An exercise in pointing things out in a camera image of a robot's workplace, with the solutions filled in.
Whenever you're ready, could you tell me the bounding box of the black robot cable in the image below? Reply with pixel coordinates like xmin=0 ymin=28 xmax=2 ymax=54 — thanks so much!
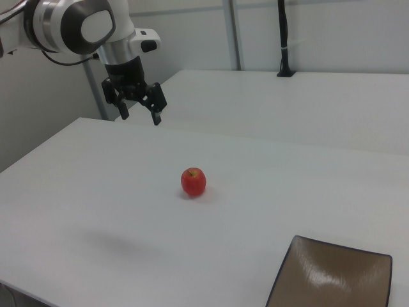
xmin=40 ymin=49 xmax=100 ymax=68

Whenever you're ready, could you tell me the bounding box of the black pole with base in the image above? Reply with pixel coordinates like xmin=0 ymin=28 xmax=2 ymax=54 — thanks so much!
xmin=276 ymin=0 xmax=297 ymax=78

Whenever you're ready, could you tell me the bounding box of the grey aluminium partition post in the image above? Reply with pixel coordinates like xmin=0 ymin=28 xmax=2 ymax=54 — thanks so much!
xmin=227 ymin=0 xmax=243 ymax=72

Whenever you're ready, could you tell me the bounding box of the red ball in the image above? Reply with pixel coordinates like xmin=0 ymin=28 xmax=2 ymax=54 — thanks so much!
xmin=180 ymin=166 xmax=208 ymax=198

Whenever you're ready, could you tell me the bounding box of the brown square ceramic plate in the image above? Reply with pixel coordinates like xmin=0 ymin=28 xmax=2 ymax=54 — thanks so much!
xmin=265 ymin=235 xmax=394 ymax=307

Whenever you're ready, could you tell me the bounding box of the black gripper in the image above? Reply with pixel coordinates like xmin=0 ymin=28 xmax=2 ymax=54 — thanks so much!
xmin=101 ymin=56 xmax=168 ymax=127

